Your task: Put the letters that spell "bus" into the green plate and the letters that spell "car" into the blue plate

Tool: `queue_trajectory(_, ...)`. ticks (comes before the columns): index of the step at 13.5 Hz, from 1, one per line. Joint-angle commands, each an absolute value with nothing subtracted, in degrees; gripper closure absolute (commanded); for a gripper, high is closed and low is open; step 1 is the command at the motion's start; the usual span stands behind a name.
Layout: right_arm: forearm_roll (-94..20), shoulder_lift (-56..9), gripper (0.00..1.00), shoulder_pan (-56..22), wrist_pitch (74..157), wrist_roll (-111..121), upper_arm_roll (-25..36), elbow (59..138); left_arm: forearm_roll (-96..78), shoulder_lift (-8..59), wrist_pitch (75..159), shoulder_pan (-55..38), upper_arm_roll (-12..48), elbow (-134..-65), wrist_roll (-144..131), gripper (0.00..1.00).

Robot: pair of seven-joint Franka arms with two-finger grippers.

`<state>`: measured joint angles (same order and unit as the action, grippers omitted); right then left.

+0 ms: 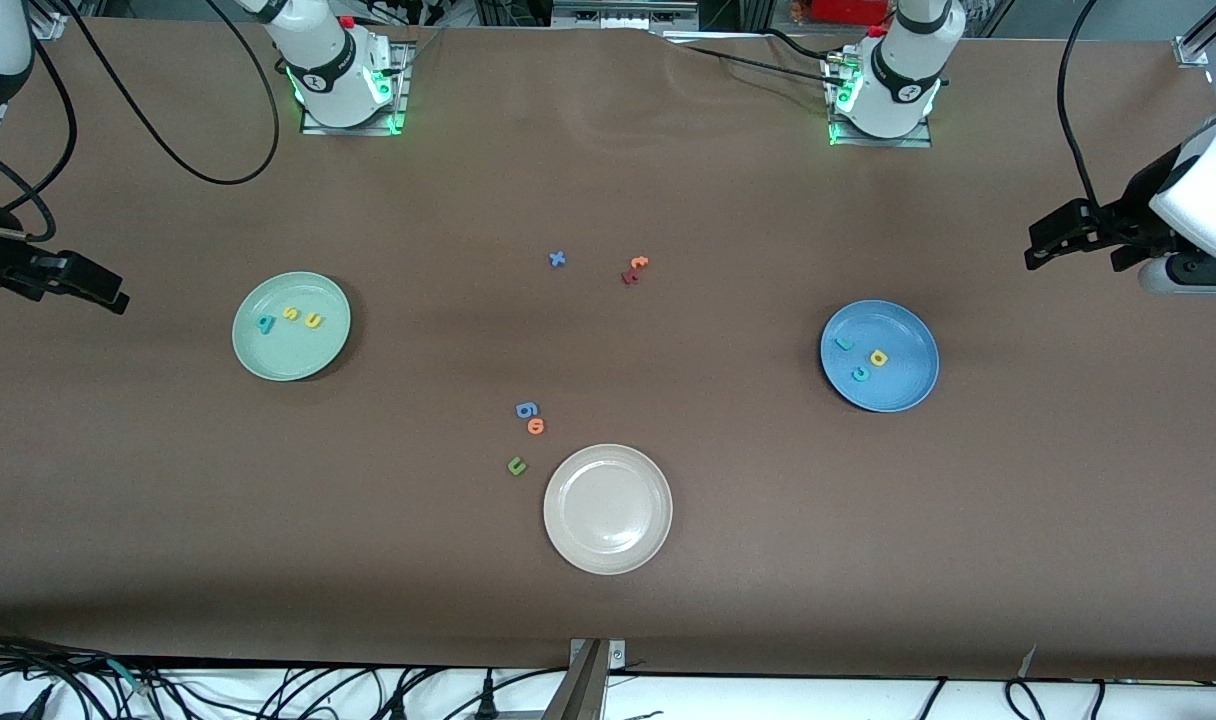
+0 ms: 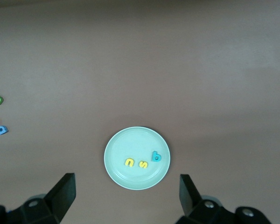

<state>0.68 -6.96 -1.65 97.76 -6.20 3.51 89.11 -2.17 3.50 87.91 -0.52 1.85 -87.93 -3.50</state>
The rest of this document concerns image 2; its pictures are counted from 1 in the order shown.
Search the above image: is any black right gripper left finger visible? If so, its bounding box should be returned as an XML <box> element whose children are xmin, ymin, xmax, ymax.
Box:
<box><xmin>0</xmin><ymin>173</ymin><xmax>77</xmax><ymax>224</ymax></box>

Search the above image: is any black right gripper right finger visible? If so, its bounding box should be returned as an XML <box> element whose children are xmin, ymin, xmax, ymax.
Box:
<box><xmin>176</xmin><ymin>174</ymin><xmax>272</xmax><ymax>224</ymax></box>

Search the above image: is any teal foam letter b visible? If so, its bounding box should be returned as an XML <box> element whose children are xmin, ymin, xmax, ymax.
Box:
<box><xmin>151</xmin><ymin>150</ymin><xmax>162</xmax><ymax>163</ymax></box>

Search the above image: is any green plate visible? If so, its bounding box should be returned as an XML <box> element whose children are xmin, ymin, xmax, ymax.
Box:
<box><xmin>104</xmin><ymin>126</ymin><xmax>171</xmax><ymax>190</ymax></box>

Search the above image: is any brown table cover sheet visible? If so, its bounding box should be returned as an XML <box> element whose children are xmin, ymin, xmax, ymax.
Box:
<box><xmin>0</xmin><ymin>0</ymin><xmax>280</xmax><ymax>224</ymax></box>

